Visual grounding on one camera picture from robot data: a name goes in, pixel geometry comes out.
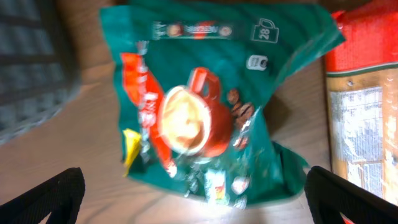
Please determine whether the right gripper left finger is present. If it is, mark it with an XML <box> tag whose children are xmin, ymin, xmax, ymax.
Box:
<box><xmin>1</xmin><ymin>167</ymin><xmax>85</xmax><ymax>224</ymax></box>

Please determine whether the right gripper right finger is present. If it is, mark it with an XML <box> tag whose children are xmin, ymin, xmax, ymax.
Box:
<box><xmin>304</xmin><ymin>166</ymin><xmax>397</xmax><ymax>224</ymax></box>

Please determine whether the red tan pasta packet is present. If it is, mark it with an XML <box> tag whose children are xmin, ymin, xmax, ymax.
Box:
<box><xmin>325</xmin><ymin>0</ymin><xmax>397</xmax><ymax>206</ymax></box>

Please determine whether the grey plastic basket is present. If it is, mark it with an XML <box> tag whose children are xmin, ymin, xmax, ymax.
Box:
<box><xmin>1</xmin><ymin>0</ymin><xmax>81</xmax><ymax>144</ymax></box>

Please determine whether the green Nescafe coffee bag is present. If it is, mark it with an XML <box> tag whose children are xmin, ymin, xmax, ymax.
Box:
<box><xmin>99</xmin><ymin>0</ymin><xmax>344</xmax><ymax>208</ymax></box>

